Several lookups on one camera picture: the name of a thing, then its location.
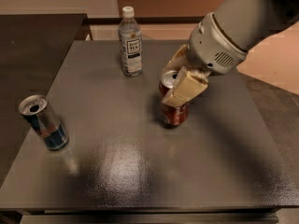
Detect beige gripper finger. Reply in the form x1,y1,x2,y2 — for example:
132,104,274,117
162,44,187,75
162,67,208,107

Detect red coke can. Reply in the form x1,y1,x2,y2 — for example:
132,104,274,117
159,70,189,126

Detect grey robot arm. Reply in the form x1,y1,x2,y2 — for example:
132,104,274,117
163,0,299,107

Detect clear blue plastic water bottle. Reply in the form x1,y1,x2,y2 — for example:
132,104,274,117
118,7,143,77

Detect silver blue energy drink can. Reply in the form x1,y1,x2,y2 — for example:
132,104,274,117
19,94,69,151

